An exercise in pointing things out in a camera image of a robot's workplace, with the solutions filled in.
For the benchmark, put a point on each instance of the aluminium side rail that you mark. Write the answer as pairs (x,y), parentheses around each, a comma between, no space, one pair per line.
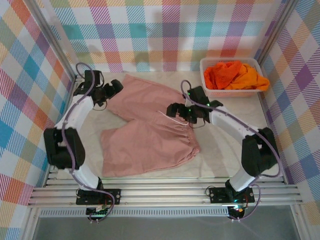
(69,100)
(265,112)

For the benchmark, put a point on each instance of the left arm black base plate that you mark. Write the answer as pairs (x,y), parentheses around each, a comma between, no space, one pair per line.
(112,193)

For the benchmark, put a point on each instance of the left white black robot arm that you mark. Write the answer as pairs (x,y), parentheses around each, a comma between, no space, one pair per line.
(75,117)

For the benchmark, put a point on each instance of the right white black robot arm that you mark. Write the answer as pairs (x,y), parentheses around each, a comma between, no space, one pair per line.
(232,125)

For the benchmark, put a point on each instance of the pink shorts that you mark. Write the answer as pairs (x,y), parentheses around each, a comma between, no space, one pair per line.
(150,140)

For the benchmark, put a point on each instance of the red-orange shorts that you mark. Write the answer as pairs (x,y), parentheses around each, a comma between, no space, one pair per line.
(220,75)

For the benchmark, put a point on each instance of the white plastic mesh basket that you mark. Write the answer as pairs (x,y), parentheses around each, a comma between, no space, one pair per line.
(225,93)

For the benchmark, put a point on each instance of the aluminium mounting rail frame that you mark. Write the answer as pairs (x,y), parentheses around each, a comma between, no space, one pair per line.
(162,193)

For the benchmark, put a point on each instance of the light orange shorts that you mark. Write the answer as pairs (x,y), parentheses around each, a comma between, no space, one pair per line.
(255,80)

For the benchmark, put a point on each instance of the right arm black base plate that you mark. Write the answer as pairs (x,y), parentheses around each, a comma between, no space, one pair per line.
(217,195)

